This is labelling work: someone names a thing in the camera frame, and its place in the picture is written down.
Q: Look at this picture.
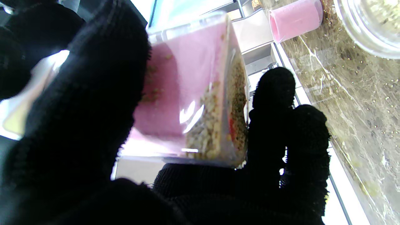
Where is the open shelf unit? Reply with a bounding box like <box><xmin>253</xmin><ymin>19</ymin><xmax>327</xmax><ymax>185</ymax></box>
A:
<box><xmin>200</xmin><ymin>0</ymin><xmax>269</xmax><ymax>21</ymax></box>

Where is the pink measuring cup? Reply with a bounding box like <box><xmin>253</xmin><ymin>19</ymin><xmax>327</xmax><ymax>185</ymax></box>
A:
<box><xmin>269</xmin><ymin>0</ymin><xmax>324</xmax><ymax>43</ymax></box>

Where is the pink container with white lid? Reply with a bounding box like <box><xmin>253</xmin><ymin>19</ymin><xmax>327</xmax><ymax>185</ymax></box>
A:
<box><xmin>116</xmin><ymin>12</ymin><xmax>250</xmax><ymax>168</ymax></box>

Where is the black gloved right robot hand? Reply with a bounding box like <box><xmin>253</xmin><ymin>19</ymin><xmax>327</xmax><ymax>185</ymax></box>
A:
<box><xmin>0</xmin><ymin>2</ymin><xmax>86</xmax><ymax>100</ymax></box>

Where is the clear labelled grain jar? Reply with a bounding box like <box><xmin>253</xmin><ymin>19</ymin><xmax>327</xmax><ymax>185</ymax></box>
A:
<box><xmin>333</xmin><ymin>0</ymin><xmax>400</xmax><ymax>60</ymax></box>

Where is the pink jar with white lid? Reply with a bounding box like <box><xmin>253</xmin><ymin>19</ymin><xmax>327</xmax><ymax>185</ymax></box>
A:
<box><xmin>0</xmin><ymin>50</ymin><xmax>70</xmax><ymax>139</ymax></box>

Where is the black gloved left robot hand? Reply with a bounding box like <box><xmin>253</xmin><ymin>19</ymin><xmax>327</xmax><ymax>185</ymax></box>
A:
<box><xmin>0</xmin><ymin>0</ymin><xmax>331</xmax><ymax>225</ymax></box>

